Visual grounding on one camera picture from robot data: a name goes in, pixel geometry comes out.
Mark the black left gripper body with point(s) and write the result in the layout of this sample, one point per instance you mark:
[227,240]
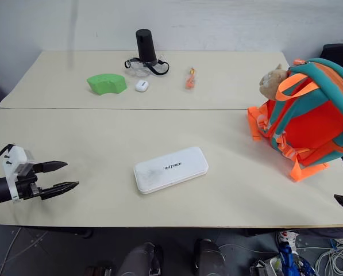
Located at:
[26,185]

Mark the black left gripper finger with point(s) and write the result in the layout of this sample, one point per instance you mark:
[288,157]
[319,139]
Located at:
[52,166]
[60,188]

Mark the orange and teal backpack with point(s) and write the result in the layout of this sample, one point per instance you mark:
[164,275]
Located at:
[312,120]

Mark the white rectangular case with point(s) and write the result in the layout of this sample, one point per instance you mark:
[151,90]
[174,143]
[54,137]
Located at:
[171,170]

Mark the white earbud case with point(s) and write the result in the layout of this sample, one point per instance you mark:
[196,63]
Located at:
[141,86]

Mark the blue patterned bag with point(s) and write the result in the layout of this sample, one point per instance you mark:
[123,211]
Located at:
[289,258]

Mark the green curved foam block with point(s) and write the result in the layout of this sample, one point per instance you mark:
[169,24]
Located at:
[105,83]

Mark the grey box on floor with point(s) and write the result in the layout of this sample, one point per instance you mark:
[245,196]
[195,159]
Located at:
[264,267]

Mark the dark rounded robot leg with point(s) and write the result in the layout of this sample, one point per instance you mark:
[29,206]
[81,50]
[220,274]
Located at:
[139,260]
[208,257]

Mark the brown plush toy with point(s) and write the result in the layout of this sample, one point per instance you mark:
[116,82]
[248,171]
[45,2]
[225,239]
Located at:
[270,82]

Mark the black chair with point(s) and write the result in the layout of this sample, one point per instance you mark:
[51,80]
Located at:
[339,53]

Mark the black cylinder device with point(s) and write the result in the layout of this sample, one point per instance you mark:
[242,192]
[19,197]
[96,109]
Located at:
[145,46]

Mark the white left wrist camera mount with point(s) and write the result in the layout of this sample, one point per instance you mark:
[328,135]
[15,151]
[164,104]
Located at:
[15,156]

